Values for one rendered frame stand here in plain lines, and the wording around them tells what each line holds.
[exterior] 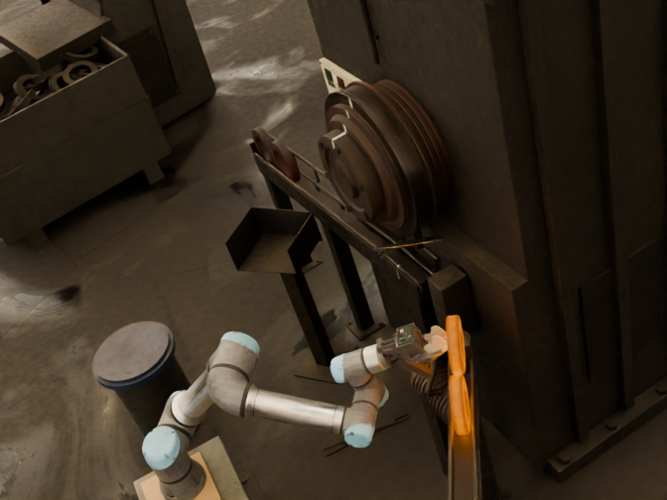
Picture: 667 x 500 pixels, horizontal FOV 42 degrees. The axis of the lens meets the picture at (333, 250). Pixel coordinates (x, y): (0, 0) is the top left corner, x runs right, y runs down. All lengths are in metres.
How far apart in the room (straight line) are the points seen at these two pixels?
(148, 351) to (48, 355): 1.04
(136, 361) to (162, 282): 1.06
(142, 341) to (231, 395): 0.99
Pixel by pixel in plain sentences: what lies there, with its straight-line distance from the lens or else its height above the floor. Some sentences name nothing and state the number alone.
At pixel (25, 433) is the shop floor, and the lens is 3.96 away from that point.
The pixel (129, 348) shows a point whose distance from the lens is 3.34.
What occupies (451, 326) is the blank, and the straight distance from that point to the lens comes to 2.28.
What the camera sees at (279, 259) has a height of 0.60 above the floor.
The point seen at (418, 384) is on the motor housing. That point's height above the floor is 0.50.
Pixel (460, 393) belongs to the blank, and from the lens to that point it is 2.27.
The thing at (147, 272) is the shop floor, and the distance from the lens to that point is 4.38.
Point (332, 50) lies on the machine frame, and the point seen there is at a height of 1.29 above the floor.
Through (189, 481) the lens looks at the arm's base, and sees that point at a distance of 2.84.
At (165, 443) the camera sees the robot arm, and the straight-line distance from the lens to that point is 2.75.
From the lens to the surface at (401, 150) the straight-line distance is 2.32.
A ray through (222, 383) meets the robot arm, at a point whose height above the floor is 0.86.
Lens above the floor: 2.53
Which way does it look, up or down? 39 degrees down
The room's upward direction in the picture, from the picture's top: 19 degrees counter-clockwise
